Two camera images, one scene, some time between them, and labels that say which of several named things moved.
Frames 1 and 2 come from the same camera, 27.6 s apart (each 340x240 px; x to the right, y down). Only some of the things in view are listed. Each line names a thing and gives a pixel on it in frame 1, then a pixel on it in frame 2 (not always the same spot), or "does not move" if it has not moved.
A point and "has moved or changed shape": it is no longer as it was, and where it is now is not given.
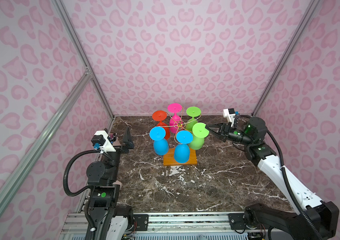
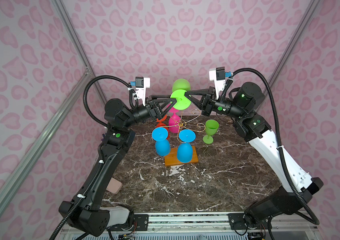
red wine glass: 160,116 does not move
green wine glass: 192,111 → 180,87
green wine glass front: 199,131 has moved or changed shape
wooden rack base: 169,159 does not move
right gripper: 224,128 → 207,105
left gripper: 126,143 → 157,107
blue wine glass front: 182,151 does not move
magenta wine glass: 175,122 does not move
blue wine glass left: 161,145 does not move
